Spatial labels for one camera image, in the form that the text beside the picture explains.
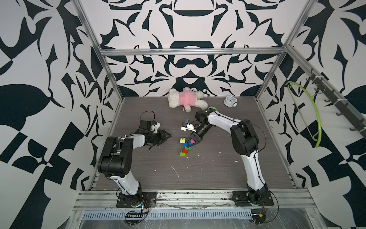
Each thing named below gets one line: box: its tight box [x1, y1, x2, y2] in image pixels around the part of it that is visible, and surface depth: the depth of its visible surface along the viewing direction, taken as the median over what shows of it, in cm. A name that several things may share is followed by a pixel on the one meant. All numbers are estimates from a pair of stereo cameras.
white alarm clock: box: [223, 95, 238, 107], surface depth 117 cm
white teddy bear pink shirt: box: [167, 86, 209, 113], surface depth 111 cm
